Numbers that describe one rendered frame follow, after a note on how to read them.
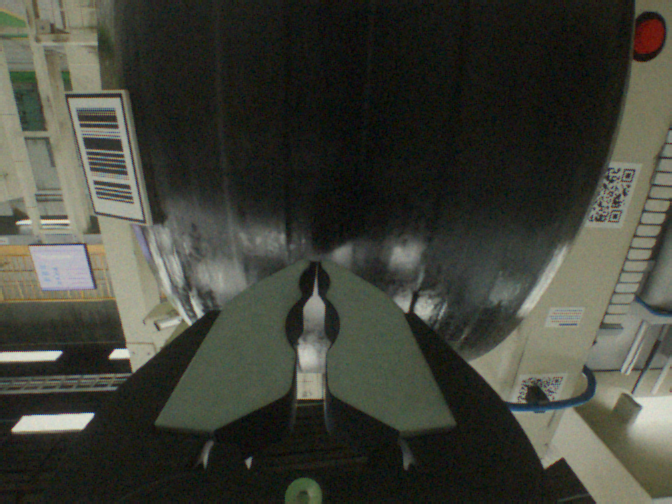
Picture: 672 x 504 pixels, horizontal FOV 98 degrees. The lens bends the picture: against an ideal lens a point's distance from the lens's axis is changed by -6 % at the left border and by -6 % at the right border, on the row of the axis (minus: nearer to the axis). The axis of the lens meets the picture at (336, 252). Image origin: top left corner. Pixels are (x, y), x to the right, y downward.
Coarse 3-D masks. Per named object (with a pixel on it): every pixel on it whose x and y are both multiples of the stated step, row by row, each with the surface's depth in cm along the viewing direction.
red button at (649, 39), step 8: (640, 24) 28; (648, 24) 28; (656, 24) 28; (640, 32) 28; (648, 32) 28; (656, 32) 28; (640, 40) 28; (648, 40) 28; (656, 40) 28; (640, 48) 29; (648, 48) 29; (656, 48) 29
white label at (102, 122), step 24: (72, 96) 13; (96, 96) 13; (120, 96) 13; (72, 120) 14; (96, 120) 13; (120, 120) 13; (96, 144) 14; (120, 144) 13; (96, 168) 15; (120, 168) 14; (96, 192) 15; (120, 192) 15; (144, 192) 14; (120, 216) 15; (144, 216) 15
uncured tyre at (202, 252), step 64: (128, 0) 12; (192, 0) 11; (256, 0) 11; (320, 0) 11; (384, 0) 11; (448, 0) 11; (512, 0) 12; (576, 0) 12; (128, 64) 12; (192, 64) 12; (256, 64) 12; (320, 64) 12; (384, 64) 12; (448, 64) 12; (512, 64) 12; (576, 64) 12; (192, 128) 12; (256, 128) 13; (320, 128) 13; (384, 128) 13; (448, 128) 13; (512, 128) 13; (576, 128) 13; (192, 192) 14; (256, 192) 14; (320, 192) 14; (384, 192) 14; (448, 192) 14; (512, 192) 14; (576, 192) 15; (192, 256) 15; (256, 256) 15; (320, 256) 15; (384, 256) 15; (448, 256) 16; (512, 256) 16; (192, 320) 19; (320, 320) 18; (448, 320) 18; (512, 320) 20
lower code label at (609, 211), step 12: (612, 168) 33; (624, 168) 33; (636, 168) 33; (612, 180) 34; (624, 180) 34; (636, 180) 34; (600, 192) 34; (612, 192) 34; (624, 192) 34; (600, 204) 34; (612, 204) 35; (624, 204) 35; (600, 216) 35; (612, 216) 35; (624, 216) 35
